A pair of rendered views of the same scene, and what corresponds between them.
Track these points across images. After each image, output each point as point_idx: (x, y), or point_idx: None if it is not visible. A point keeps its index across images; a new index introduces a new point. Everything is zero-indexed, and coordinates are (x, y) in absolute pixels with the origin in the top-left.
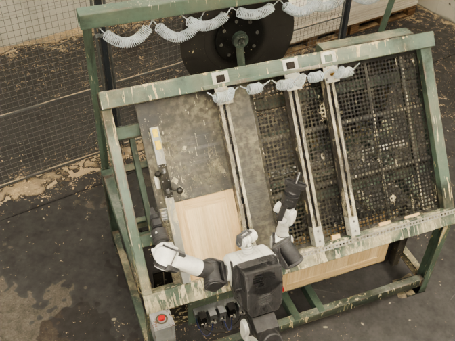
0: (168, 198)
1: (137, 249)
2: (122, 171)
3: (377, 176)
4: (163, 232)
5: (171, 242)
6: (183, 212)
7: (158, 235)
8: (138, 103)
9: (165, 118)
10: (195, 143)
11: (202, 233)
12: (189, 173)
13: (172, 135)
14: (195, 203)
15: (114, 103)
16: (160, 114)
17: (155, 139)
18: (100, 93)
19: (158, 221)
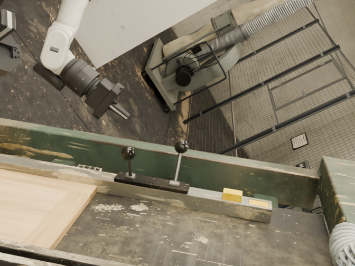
0: (114, 177)
1: (63, 131)
2: (202, 156)
3: None
4: (86, 69)
5: (66, 44)
6: (65, 188)
7: (87, 64)
8: (324, 218)
9: (283, 238)
10: (204, 257)
11: None
12: (138, 227)
13: (240, 234)
14: (67, 205)
15: (334, 166)
16: (296, 235)
17: (245, 199)
18: (352, 161)
19: (106, 83)
